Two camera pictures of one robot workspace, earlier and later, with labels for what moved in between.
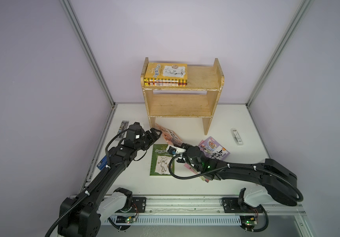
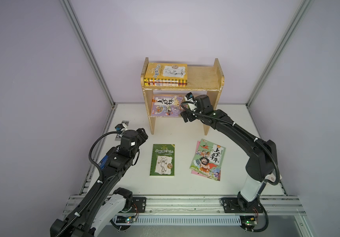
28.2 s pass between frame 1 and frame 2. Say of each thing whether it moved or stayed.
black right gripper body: moved
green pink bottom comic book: moved
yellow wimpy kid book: stayed
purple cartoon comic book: moved
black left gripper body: moved
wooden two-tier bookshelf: stayed
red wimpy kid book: stayed
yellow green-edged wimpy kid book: stayed
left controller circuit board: stayed
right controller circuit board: stayed
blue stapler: stayed
